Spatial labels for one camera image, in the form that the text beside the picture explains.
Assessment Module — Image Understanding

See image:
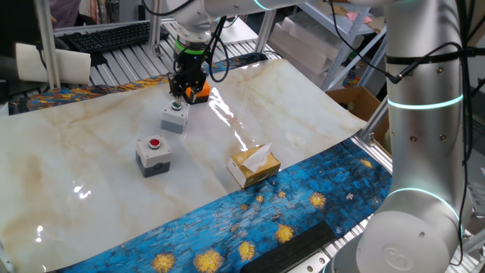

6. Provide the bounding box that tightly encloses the aluminium frame post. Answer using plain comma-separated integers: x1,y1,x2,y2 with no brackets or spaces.
355,96,391,147
33,0,62,91
255,8,277,54
146,0,164,57

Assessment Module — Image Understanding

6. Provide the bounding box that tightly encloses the person in purple shirt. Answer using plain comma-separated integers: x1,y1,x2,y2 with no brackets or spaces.
48,0,83,30

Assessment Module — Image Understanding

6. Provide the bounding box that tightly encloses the black computer keyboard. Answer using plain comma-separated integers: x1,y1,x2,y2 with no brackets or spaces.
67,20,171,54

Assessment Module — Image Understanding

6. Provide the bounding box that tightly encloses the black cable with plug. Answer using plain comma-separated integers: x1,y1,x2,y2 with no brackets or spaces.
327,0,485,85

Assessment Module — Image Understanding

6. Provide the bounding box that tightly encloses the orange box red mushroom button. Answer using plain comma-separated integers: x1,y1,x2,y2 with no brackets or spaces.
183,80,211,105

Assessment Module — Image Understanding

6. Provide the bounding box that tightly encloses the pink paper sheet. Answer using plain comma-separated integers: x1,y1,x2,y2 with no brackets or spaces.
345,11,374,24

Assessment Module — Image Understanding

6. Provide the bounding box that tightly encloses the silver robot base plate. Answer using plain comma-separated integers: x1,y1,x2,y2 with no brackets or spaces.
287,253,331,273

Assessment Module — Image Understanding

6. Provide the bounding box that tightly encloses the gold tissue box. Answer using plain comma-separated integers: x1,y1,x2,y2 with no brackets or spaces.
226,146,282,190

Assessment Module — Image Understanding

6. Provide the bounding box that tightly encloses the blue starry painting cloth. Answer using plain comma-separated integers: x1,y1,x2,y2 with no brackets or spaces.
7,52,399,273

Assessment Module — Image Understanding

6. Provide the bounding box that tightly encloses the white tissue sheet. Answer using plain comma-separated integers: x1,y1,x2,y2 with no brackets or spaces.
241,142,273,174

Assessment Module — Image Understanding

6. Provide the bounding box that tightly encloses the colourful toy pile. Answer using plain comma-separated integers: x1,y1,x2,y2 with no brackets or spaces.
342,74,361,89

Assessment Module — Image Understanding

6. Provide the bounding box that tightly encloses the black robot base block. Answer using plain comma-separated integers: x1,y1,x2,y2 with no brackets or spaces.
239,221,337,273

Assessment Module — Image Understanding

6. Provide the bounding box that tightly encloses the open cardboard box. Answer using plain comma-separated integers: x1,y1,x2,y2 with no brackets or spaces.
324,86,390,146

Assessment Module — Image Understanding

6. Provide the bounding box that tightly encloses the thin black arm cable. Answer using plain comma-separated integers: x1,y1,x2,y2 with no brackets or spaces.
141,0,196,17

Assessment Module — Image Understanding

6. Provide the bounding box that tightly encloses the white box red button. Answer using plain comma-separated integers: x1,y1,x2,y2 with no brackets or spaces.
135,134,173,179

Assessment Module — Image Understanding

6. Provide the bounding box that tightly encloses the white box green button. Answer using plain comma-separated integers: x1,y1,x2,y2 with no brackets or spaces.
160,99,190,135

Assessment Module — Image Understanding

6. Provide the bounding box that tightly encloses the black camera cable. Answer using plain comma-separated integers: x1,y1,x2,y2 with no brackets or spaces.
172,15,231,83

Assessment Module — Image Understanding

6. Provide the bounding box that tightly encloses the white metal shelf rack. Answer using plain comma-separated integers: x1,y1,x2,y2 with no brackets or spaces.
297,0,388,91

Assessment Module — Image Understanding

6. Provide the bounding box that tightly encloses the black computer monitor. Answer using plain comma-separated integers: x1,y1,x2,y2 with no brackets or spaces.
0,0,42,98

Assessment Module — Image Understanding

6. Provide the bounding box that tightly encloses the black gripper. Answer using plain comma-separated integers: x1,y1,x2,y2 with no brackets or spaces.
167,51,208,109

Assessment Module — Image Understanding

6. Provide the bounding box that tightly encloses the white foam box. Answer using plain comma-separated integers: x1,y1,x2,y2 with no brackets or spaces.
280,11,365,54
268,22,342,89

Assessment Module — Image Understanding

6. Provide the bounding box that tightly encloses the white paper roll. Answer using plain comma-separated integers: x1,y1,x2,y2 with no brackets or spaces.
14,42,92,86

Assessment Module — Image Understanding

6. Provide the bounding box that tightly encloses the glossy marble pattern sheet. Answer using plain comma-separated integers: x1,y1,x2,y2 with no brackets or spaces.
0,58,367,273

